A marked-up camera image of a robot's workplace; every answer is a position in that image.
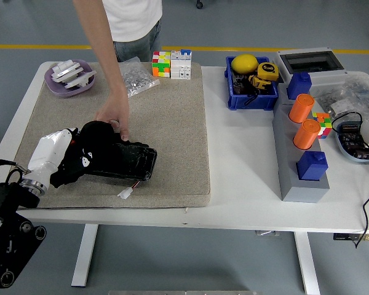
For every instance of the grey peg base block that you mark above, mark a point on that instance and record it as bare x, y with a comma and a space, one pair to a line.
295, 190

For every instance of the large colourful puzzle cube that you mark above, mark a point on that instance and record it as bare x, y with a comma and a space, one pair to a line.
161, 64

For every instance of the grey-brown mat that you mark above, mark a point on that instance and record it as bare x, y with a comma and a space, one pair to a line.
166, 129

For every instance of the metal bracket under table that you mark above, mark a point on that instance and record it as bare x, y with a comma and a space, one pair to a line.
267, 233

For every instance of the clear bag of screws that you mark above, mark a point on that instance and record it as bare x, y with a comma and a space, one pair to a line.
138, 81

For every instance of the person's right hand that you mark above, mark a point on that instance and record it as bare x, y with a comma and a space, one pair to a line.
115, 107

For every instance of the purple tray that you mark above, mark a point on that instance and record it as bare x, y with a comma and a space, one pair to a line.
54, 89

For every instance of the grey electrical enclosure box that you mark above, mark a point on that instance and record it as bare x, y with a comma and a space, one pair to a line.
326, 77

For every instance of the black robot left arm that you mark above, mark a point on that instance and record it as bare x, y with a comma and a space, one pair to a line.
6, 246

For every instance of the clear bag of small parts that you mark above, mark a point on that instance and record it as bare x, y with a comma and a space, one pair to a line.
356, 89

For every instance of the white circuit breaker blue lever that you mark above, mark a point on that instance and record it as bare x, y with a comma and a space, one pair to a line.
181, 66

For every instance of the person's right forearm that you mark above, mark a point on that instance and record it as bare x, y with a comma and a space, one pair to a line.
100, 46

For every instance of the black table control box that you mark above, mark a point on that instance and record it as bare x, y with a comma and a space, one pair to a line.
344, 237

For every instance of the blue square peg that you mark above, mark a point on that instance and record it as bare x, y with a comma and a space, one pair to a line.
299, 86
312, 167

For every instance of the black chair caster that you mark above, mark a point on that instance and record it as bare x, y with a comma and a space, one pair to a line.
199, 4

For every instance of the white table leg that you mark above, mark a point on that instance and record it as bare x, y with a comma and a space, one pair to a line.
84, 255
307, 264

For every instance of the small colourful puzzle cube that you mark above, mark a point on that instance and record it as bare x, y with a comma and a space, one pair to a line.
324, 126

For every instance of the orange cylinder peg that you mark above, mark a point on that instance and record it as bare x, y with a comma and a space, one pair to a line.
306, 135
301, 109

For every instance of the yellow black tool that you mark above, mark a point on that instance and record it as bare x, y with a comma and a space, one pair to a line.
259, 83

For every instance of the grey-blue tray of electronics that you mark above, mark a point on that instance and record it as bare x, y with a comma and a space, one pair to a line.
353, 147

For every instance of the long white plastic clip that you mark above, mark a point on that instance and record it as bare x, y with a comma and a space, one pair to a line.
81, 79

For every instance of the black rag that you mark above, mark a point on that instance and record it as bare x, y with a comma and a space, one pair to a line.
98, 132

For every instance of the yellow black tape measure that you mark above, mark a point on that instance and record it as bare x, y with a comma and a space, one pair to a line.
268, 71

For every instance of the yellow lemon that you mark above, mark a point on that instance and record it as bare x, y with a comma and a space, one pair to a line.
244, 63

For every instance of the blue plastic bin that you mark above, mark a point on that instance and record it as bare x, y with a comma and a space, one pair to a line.
255, 103

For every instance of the stacked white plastic parts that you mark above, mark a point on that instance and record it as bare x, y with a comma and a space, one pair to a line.
64, 69

